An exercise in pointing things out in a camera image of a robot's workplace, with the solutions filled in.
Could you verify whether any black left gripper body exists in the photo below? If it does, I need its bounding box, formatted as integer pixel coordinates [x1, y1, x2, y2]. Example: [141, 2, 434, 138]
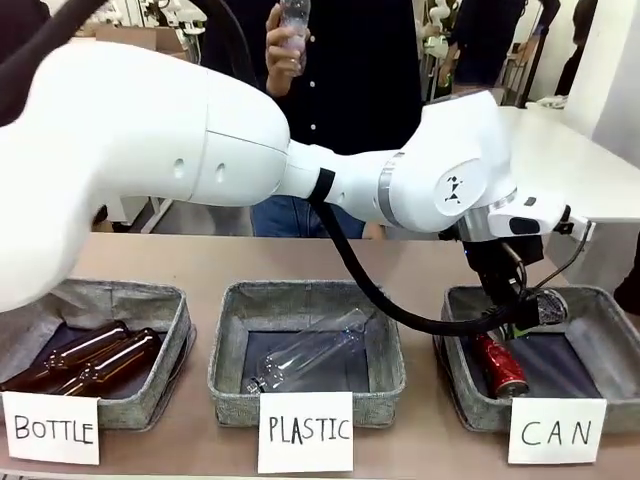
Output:
[466, 234, 545, 302]

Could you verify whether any black white patterned can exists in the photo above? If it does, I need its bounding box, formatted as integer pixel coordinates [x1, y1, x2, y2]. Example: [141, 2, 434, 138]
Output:
[530, 288, 570, 327]

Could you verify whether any red crushed can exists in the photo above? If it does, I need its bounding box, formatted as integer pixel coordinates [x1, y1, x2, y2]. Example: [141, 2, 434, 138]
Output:
[473, 332, 531, 400]

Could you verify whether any clear plastic bottle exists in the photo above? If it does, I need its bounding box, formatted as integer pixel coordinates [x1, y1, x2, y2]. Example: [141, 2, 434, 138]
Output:
[241, 307, 370, 395]

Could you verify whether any small plastic bottle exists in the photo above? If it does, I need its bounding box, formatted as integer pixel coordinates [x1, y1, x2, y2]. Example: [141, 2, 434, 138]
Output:
[278, 0, 313, 77]

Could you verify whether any brown glass bottle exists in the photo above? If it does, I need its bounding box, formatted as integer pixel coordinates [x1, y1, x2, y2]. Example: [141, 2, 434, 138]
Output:
[49, 327, 164, 399]
[0, 320, 133, 394]

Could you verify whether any grey fabric basket can label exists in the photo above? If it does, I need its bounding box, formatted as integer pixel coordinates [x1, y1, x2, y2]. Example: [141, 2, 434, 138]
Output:
[432, 285, 640, 434]

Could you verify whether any white paper sign CAN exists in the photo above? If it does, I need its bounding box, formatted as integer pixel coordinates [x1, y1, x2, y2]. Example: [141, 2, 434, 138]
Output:
[507, 396, 608, 465]

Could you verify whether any grey fabric basket plastic label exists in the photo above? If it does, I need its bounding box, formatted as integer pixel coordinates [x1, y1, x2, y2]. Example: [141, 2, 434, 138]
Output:
[207, 279, 407, 429]

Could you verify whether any grey fabric basket bottle label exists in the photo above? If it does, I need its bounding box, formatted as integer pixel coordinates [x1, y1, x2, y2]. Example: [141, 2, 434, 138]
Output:
[0, 278, 197, 434]

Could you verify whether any person's right hand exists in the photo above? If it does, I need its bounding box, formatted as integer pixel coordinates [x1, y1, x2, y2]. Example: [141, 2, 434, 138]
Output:
[265, 4, 312, 80]

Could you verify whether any white side table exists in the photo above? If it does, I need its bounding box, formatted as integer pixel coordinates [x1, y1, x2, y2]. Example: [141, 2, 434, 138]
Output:
[424, 102, 640, 297]

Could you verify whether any background person in shorts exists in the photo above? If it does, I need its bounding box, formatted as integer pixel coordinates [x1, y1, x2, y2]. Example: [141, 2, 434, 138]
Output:
[439, 0, 527, 97]

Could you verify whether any white paper sign PLASTIC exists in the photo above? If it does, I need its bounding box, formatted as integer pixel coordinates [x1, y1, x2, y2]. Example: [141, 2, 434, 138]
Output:
[257, 391, 355, 475]

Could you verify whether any background person in black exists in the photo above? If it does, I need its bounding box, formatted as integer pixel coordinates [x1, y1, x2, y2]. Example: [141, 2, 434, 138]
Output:
[553, 0, 599, 98]

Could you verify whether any person in dark shirt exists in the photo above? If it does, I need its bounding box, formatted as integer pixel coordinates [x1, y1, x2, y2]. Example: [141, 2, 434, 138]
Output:
[199, 0, 427, 239]

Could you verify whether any white paper sign BOTTLE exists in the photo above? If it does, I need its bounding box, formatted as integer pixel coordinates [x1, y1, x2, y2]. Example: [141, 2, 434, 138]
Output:
[1, 391, 100, 466]

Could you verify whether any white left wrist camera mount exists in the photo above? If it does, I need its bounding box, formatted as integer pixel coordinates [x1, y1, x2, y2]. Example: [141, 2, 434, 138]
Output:
[529, 197, 592, 237]

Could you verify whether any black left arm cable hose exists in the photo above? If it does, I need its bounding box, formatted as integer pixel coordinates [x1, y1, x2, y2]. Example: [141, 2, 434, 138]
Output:
[0, 0, 507, 337]

